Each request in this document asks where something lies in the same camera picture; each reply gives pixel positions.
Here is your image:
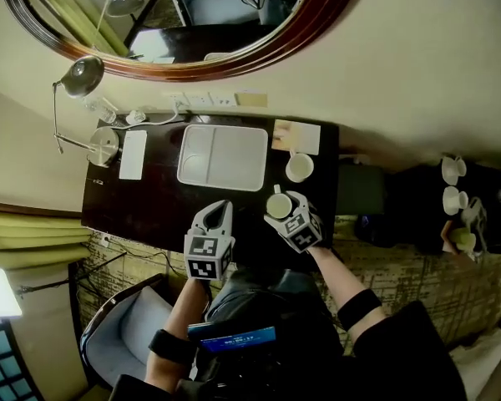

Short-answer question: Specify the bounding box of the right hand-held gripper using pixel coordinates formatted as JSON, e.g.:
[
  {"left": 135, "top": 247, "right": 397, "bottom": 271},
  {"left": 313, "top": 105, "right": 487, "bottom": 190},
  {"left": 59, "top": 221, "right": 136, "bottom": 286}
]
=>
[{"left": 263, "top": 190, "right": 325, "bottom": 253}]

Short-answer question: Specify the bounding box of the white printed card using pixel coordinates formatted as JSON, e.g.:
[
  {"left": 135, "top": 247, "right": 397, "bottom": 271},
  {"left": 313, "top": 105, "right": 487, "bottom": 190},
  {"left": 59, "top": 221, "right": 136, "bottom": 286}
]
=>
[{"left": 271, "top": 119, "right": 321, "bottom": 156}]

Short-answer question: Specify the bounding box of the white bed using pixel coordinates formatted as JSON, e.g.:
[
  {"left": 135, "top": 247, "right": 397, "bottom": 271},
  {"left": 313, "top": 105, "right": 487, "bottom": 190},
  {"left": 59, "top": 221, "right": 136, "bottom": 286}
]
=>
[{"left": 448, "top": 327, "right": 501, "bottom": 401}]

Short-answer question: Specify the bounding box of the group of white cups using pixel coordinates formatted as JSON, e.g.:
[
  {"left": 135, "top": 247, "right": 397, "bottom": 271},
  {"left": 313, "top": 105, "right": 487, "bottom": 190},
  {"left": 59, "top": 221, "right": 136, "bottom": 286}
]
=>
[{"left": 383, "top": 163, "right": 501, "bottom": 258}]

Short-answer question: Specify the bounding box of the small wooden tray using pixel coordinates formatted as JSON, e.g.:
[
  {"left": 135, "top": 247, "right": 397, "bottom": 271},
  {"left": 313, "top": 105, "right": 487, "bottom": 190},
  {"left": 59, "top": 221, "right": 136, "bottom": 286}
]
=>
[{"left": 440, "top": 220, "right": 458, "bottom": 253}]

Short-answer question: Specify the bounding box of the person's right forearm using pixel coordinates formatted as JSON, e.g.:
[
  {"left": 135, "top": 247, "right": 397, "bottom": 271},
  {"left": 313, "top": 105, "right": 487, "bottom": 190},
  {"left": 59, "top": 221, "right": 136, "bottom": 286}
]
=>
[{"left": 306, "top": 244, "right": 385, "bottom": 344}]

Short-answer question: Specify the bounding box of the person's black clothing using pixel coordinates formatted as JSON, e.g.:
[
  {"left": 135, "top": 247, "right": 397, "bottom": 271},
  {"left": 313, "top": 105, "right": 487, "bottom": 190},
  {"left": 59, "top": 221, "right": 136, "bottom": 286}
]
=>
[{"left": 116, "top": 265, "right": 468, "bottom": 401}]

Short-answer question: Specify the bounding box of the green curtain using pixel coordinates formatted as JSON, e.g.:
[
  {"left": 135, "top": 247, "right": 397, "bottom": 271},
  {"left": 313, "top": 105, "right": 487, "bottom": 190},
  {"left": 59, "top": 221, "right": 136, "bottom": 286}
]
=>
[{"left": 0, "top": 211, "right": 93, "bottom": 271}]

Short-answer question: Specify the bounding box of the white charger cable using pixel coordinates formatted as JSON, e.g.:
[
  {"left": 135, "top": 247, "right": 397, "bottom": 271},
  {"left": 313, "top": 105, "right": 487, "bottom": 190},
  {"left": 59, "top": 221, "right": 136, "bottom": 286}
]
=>
[{"left": 108, "top": 100, "right": 189, "bottom": 128}]

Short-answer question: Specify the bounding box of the clear water bottle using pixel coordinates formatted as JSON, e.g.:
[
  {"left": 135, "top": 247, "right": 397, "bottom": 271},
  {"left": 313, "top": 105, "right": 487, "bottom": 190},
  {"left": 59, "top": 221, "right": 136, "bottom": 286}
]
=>
[{"left": 83, "top": 96, "right": 119, "bottom": 124}]

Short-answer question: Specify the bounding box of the silver desk lamp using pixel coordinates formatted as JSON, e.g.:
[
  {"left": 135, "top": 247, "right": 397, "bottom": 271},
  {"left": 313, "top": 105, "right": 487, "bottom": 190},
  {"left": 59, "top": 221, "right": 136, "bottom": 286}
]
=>
[{"left": 52, "top": 55, "right": 121, "bottom": 168}]

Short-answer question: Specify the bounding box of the white notepad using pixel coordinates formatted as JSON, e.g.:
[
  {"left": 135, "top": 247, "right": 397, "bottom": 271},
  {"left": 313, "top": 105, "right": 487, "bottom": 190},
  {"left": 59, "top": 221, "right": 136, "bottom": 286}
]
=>
[{"left": 119, "top": 129, "right": 148, "bottom": 181}]

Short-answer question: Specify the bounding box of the chest device with blue screen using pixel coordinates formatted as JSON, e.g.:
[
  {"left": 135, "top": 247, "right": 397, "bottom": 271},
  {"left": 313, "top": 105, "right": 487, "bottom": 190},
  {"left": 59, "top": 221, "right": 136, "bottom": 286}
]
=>
[{"left": 186, "top": 323, "right": 277, "bottom": 353}]

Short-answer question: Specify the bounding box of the oval wooden framed mirror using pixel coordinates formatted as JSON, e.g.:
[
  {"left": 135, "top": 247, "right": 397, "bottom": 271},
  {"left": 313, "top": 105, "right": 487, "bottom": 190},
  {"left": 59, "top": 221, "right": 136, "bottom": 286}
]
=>
[{"left": 0, "top": 0, "right": 362, "bottom": 83}]

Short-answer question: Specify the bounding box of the lattice window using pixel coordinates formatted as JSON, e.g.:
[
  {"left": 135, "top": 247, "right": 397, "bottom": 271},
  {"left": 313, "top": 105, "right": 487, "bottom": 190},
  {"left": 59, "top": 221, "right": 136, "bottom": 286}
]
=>
[{"left": 0, "top": 322, "right": 38, "bottom": 401}]

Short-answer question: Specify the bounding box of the grey armchair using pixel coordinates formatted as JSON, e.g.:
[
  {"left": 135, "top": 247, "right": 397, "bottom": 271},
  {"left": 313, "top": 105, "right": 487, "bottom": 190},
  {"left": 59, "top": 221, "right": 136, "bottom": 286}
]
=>
[{"left": 79, "top": 273, "right": 180, "bottom": 388}]

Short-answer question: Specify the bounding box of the black tripod stand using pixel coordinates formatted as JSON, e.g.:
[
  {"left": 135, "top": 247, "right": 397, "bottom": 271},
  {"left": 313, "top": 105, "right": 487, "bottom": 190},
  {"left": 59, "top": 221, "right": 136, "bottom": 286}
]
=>
[{"left": 16, "top": 251, "right": 129, "bottom": 298}]

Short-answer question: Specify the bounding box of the white cup with saucer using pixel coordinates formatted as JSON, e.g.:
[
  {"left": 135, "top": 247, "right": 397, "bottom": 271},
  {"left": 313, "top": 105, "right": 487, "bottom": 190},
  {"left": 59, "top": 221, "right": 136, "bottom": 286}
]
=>
[
  {"left": 442, "top": 185, "right": 469, "bottom": 216},
  {"left": 441, "top": 155, "right": 468, "bottom": 186}
]

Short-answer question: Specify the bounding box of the dark wooden desk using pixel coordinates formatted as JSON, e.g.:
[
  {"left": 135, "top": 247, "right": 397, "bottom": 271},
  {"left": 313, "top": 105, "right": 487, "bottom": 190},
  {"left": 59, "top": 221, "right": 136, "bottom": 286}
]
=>
[{"left": 81, "top": 113, "right": 340, "bottom": 271}]

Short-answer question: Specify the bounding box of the white rectangular tray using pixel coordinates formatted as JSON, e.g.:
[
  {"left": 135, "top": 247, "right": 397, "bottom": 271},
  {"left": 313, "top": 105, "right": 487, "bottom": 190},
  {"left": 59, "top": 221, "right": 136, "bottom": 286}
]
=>
[{"left": 176, "top": 124, "right": 270, "bottom": 192}]

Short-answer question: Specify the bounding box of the person's left forearm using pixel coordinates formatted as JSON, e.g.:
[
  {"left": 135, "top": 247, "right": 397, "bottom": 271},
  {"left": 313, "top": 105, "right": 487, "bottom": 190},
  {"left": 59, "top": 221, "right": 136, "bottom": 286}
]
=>
[{"left": 144, "top": 276, "right": 212, "bottom": 386}]

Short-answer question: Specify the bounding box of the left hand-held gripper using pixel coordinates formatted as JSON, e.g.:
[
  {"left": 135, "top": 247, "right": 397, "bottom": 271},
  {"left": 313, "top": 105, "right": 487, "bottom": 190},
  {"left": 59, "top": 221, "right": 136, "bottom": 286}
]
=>
[{"left": 184, "top": 200, "right": 236, "bottom": 282}]

